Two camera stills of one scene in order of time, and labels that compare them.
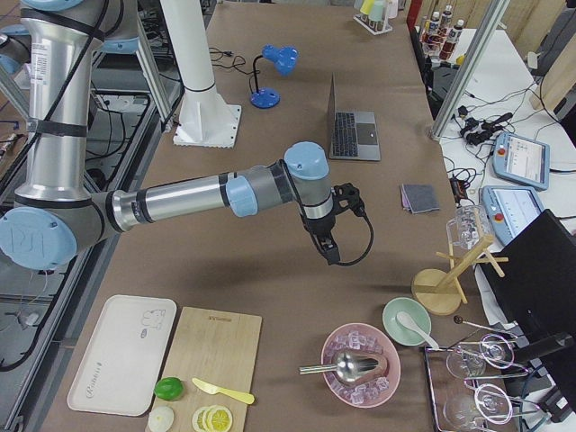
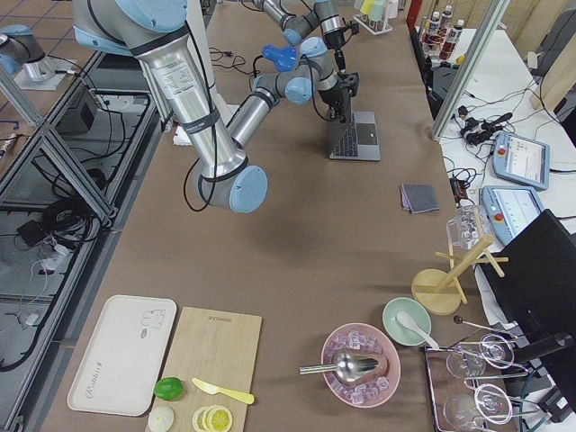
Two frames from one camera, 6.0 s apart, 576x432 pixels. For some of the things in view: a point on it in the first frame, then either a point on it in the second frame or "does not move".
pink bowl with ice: x=373 y=386 does not move
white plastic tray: x=122 y=355 does not move
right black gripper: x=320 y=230 → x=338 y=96
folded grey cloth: x=418 y=198 does not move
